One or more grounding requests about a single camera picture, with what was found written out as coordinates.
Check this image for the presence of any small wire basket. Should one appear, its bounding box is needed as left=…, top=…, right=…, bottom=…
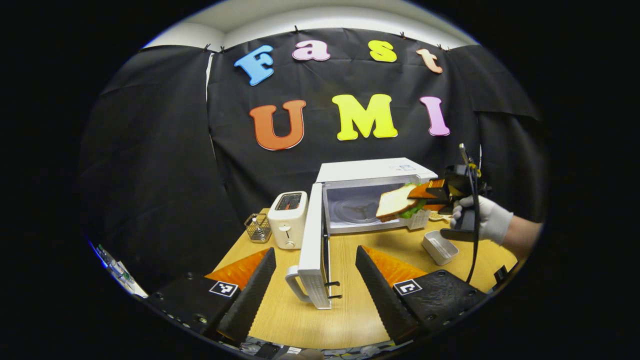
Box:
left=244, top=213, right=272, bottom=244

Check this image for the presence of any white rectangular tray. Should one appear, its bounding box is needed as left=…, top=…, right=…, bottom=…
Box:
left=421, top=230, right=460, bottom=266

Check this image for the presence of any white microwave oven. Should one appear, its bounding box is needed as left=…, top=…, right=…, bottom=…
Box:
left=285, top=157, right=439, bottom=311

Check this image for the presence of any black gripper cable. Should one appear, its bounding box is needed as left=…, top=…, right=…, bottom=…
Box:
left=464, top=150, right=483, bottom=285

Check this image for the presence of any lettuce sandwich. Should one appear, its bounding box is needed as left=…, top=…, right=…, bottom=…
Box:
left=375, top=182, right=432, bottom=223

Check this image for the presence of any bright cluttered side rack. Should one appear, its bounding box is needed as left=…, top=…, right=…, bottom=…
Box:
left=92, top=243, right=149, bottom=300

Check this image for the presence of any white toaster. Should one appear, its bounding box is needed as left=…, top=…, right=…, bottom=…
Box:
left=267, top=191, right=309, bottom=250

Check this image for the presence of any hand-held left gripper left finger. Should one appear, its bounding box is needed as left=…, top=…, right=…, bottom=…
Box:
left=145, top=247, right=277, bottom=346

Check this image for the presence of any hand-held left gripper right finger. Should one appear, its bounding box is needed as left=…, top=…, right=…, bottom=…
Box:
left=355, top=245, right=488, bottom=345

